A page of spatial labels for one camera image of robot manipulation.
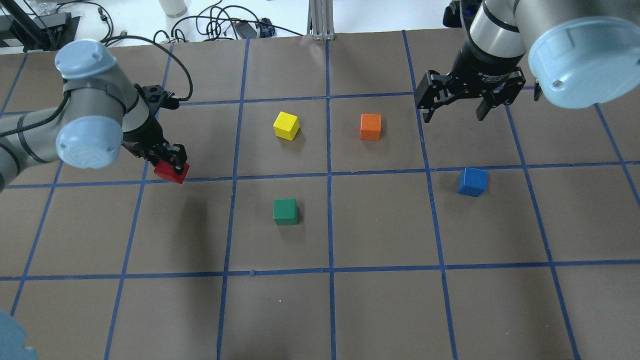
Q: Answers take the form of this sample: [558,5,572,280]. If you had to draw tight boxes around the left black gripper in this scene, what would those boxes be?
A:
[122,120,188,175]

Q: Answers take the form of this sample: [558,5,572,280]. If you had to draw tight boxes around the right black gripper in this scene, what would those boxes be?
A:
[414,39,526,124]

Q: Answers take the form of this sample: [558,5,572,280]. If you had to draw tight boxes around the red block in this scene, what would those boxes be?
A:
[153,161,190,184]

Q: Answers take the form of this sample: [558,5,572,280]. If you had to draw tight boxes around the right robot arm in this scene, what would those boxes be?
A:
[414,0,640,123]

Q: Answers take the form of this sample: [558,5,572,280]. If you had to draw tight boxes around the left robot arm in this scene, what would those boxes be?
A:
[0,39,190,189]

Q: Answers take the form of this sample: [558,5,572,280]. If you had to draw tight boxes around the blue block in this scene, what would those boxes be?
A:
[457,167,489,198]

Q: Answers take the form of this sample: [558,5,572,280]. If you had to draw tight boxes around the orange block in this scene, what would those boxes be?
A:
[359,113,382,141]

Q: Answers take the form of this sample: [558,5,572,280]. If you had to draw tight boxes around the yellow block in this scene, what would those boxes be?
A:
[272,111,300,141]

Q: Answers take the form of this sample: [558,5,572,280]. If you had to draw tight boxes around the green block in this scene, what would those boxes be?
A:
[272,198,299,226]

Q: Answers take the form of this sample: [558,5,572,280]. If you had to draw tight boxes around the black power adapter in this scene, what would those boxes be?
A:
[233,21,259,39]

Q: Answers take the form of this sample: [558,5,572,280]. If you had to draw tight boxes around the black monitor stand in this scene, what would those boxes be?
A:
[1,0,80,53]

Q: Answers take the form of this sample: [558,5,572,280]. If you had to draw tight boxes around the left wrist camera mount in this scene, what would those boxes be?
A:
[134,83,180,116]

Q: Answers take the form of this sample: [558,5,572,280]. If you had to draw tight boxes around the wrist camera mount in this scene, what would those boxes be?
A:
[442,0,483,28]
[134,83,180,116]

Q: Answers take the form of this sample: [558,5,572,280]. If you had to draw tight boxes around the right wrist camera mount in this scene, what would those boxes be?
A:
[442,0,483,28]

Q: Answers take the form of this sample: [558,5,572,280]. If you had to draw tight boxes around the black cables on table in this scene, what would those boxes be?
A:
[80,1,303,46]

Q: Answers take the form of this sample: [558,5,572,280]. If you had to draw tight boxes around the aluminium frame post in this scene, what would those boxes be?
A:
[307,0,336,41]

